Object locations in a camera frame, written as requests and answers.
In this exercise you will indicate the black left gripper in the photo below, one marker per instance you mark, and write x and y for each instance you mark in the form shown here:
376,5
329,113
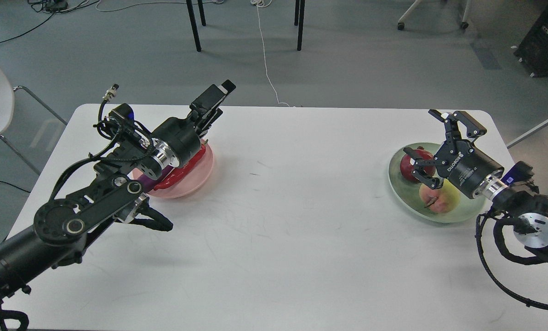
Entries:
178,140

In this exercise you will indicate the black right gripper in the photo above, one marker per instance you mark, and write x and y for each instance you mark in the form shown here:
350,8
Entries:
458,160

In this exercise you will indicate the red pomegranate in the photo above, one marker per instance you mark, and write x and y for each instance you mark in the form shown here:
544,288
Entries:
406,165

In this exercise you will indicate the yellow pink peach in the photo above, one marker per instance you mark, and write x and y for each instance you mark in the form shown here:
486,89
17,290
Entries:
441,200

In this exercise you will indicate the purple eggplant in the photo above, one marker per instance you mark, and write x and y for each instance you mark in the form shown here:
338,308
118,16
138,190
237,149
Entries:
150,184

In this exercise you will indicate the red chili pepper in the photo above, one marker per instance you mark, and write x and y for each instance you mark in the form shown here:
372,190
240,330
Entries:
178,174

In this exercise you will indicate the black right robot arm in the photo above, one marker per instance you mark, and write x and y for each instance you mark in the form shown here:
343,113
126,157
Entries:
519,210

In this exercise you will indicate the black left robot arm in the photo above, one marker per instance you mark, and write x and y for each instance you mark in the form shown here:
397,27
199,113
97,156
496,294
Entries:
109,187

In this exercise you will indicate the green plate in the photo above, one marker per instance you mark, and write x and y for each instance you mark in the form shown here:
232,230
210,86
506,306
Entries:
407,193

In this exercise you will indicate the black table legs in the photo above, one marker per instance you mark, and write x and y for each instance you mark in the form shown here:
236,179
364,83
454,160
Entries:
298,21

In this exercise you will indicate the pink plate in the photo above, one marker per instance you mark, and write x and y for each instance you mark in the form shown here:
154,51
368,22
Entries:
195,179

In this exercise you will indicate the white office chair base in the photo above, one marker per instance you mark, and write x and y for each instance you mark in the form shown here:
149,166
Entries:
427,14

